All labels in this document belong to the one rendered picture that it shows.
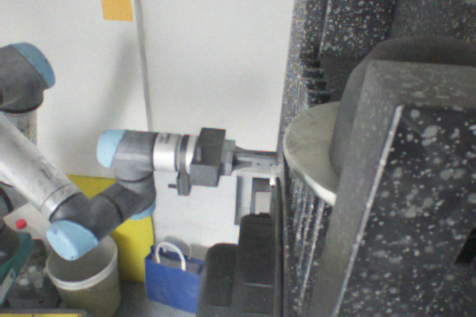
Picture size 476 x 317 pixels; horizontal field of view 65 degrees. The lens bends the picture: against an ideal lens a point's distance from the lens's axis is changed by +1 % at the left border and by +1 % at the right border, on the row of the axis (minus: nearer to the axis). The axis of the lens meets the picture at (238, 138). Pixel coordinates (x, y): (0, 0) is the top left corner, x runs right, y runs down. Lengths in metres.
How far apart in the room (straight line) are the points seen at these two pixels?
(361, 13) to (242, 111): 1.07
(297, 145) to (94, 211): 0.53
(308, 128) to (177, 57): 1.16
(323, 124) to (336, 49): 0.17
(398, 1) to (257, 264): 0.29
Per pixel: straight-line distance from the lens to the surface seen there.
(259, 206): 1.45
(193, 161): 0.65
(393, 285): 0.18
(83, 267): 2.04
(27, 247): 1.36
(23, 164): 0.77
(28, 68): 0.93
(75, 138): 1.65
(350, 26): 0.42
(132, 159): 0.71
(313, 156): 0.23
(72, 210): 0.72
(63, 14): 1.43
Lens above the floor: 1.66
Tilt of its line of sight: 32 degrees down
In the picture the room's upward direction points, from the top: 3 degrees clockwise
